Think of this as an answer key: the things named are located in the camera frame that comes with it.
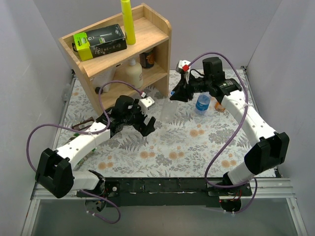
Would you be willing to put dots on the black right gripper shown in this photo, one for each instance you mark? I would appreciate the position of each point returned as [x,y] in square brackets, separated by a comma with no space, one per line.
[186,86]

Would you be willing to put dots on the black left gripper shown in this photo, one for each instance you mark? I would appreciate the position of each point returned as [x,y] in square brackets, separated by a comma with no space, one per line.
[139,120]

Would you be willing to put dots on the blue label water bottle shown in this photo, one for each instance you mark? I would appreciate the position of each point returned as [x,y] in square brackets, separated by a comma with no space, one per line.
[202,103]

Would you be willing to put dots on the orange juice bottle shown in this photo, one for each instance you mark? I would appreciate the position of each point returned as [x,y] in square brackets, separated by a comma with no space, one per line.
[219,107]

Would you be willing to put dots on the clear plastic cup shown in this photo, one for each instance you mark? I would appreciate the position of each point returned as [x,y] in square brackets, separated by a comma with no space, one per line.
[169,109]

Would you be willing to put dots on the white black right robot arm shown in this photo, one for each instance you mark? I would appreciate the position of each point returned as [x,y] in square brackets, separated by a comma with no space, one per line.
[269,147]

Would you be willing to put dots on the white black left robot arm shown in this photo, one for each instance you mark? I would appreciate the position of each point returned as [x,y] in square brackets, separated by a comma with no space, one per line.
[55,171]

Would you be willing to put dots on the cream lotion pump bottle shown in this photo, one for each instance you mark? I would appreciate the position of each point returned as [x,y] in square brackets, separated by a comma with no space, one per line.
[134,74]

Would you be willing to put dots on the yellow tall bottle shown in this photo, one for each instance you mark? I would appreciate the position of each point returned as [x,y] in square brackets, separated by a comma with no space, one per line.
[128,22]

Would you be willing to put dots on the floral patterned table mat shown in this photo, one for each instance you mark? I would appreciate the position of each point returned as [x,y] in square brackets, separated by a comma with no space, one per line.
[191,145]

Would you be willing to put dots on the wooden shelf unit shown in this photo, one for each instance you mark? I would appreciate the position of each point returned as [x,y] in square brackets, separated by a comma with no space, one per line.
[152,31]

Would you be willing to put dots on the dark jar on shelf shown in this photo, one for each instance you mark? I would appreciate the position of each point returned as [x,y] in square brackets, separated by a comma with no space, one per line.
[147,59]

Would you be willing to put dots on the brown chocolate bar wrapper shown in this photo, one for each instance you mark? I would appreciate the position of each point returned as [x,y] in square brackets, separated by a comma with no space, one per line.
[83,125]

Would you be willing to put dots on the white jug black cap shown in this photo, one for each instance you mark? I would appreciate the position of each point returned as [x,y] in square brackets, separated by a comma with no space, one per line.
[103,78]

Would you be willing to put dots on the chips snack bag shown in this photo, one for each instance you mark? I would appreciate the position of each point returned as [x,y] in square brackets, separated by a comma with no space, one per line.
[80,147]

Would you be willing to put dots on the black green product box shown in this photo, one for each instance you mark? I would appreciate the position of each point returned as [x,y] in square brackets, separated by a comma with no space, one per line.
[99,42]

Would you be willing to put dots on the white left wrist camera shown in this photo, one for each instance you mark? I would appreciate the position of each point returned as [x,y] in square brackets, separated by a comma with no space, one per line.
[146,102]

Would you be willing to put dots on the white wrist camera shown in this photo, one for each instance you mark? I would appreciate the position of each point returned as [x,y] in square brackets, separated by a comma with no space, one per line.
[146,102]
[182,67]

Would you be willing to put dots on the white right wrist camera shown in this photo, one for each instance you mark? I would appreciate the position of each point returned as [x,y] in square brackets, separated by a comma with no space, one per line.
[182,67]

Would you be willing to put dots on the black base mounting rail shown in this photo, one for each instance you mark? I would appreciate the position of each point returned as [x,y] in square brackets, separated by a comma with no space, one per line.
[168,191]

